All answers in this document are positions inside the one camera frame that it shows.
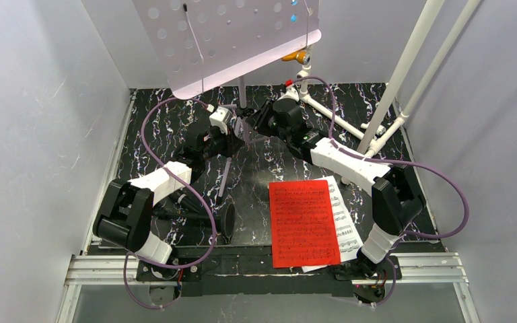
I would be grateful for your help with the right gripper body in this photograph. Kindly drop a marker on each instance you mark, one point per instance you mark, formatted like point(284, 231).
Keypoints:
point(261, 121)

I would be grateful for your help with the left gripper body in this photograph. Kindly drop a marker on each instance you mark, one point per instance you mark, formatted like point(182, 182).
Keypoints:
point(235, 138)

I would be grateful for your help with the lilac folding tripod stand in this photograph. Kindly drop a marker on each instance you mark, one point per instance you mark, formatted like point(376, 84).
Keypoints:
point(240, 127)

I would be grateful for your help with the lilac perforated music desk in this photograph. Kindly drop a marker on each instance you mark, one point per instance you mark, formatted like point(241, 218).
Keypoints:
point(205, 44)

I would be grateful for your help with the red sheet music page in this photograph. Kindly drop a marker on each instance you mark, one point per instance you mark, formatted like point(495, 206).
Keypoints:
point(302, 224)

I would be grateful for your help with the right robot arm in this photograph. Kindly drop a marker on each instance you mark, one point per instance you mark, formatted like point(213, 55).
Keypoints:
point(396, 195)

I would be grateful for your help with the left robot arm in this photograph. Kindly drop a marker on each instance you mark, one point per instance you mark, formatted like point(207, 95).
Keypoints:
point(124, 216)

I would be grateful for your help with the black microphone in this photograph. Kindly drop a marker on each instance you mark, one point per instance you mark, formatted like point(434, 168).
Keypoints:
point(189, 203)

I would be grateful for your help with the black microphone desk stand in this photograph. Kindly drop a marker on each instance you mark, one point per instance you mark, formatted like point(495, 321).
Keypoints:
point(224, 222)

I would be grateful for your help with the blue tap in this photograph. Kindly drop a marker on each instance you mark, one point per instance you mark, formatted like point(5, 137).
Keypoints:
point(293, 17)

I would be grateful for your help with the white sheet music page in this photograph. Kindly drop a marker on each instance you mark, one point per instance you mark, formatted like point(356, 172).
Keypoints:
point(348, 237)

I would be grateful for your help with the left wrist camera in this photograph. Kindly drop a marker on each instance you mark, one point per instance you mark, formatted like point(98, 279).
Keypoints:
point(220, 117)

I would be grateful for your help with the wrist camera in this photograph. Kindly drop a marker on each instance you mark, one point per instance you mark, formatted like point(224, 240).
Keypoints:
point(220, 117)
point(291, 92)

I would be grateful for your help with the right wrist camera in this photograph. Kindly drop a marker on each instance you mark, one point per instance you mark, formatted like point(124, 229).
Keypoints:
point(291, 92)

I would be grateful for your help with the white pvc pipe frame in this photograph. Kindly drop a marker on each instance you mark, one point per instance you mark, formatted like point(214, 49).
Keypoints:
point(369, 147)

